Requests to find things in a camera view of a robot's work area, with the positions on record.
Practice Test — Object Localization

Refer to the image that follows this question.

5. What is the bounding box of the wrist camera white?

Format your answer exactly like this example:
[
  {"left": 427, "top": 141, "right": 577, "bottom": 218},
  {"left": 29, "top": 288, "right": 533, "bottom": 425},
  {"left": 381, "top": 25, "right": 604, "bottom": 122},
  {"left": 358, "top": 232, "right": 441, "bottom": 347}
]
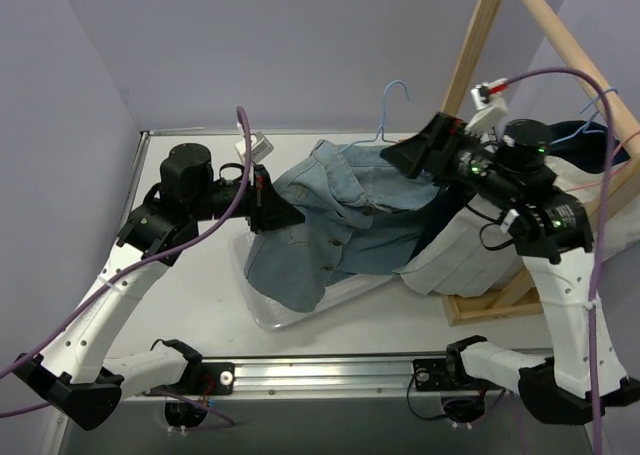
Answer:
[
  {"left": 235, "top": 131, "right": 274, "bottom": 164},
  {"left": 466, "top": 78, "right": 508, "bottom": 134}
]

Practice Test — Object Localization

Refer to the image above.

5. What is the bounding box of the wooden clothes rack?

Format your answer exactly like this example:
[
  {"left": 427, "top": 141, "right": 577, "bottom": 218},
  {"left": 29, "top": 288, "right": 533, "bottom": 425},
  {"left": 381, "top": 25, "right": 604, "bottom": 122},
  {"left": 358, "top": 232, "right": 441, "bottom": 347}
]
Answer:
[{"left": 439, "top": 0, "right": 640, "bottom": 328}]

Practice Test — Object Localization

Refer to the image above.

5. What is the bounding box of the light denim skirt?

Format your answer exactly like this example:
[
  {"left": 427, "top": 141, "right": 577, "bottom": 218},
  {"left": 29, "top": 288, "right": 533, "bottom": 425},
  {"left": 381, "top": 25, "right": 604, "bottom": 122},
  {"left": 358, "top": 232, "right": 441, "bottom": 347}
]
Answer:
[{"left": 245, "top": 140, "right": 439, "bottom": 295}]

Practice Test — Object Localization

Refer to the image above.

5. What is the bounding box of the white plastic basket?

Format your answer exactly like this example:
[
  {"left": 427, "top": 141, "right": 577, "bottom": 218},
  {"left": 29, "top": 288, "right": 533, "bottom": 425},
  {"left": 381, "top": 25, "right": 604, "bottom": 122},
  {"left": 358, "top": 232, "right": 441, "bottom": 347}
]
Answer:
[{"left": 228, "top": 231, "right": 393, "bottom": 330}]

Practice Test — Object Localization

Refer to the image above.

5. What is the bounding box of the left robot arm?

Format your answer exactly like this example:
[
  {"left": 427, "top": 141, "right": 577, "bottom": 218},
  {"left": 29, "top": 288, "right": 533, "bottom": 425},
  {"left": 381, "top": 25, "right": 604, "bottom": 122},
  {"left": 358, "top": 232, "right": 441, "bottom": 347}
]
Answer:
[{"left": 13, "top": 143, "right": 305, "bottom": 431}]

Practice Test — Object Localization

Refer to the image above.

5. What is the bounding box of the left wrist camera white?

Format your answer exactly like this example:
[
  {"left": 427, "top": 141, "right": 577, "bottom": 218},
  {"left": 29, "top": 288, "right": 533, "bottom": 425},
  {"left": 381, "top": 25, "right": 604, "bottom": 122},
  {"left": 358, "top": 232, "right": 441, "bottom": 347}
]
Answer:
[{"left": 235, "top": 131, "right": 274, "bottom": 164}]

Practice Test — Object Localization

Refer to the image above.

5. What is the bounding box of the dark denim skirt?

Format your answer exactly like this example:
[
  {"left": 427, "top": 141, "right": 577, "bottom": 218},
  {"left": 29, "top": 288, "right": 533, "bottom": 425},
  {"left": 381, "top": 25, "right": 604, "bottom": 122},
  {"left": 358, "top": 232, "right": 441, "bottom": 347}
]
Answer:
[{"left": 344, "top": 119, "right": 631, "bottom": 276}]

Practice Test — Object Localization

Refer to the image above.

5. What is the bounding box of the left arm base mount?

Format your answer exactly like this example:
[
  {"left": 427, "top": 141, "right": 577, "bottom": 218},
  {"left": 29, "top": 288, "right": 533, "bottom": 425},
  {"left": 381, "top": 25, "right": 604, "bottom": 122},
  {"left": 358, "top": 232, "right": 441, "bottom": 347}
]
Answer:
[{"left": 149, "top": 361, "right": 236, "bottom": 397}]

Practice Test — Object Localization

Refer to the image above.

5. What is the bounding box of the blue wire hanger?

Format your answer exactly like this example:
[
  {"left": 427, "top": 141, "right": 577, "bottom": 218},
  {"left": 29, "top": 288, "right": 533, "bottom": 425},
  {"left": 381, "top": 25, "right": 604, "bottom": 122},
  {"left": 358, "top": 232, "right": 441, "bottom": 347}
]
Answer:
[
  {"left": 344, "top": 79, "right": 414, "bottom": 149},
  {"left": 549, "top": 96, "right": 608, "bottom": 146}
]

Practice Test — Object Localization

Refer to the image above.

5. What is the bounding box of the pink wire hanger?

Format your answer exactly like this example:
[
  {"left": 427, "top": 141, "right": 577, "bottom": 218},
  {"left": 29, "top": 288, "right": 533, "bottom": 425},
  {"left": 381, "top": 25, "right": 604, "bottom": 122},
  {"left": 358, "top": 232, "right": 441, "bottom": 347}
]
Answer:
[{"left": 569, "top": 131, "right": 639, "bottom": 192}]

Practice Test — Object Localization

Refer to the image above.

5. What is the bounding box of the aluminium frame rail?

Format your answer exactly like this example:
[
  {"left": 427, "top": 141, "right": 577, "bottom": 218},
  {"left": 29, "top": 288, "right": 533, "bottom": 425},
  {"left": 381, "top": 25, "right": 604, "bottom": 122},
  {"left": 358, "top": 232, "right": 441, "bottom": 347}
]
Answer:
[{"left": 52, "top": 352, "right": 596, "bottom": 406}]

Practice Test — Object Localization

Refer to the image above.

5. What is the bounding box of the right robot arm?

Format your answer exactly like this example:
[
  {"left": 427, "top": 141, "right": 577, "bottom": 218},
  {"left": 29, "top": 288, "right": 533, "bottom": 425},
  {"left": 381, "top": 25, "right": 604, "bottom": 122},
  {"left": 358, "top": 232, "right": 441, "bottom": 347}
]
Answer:
[{"left": 381, "top": 113, "right": 639, "bottom": 425}]

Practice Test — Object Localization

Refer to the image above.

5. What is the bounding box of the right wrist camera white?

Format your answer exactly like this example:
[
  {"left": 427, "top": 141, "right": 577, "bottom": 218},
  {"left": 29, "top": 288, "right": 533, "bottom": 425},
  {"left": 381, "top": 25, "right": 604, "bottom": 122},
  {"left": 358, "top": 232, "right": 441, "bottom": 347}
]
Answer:
[{"left": 466, "top": 78, "right": 508, "bottom": 134}]

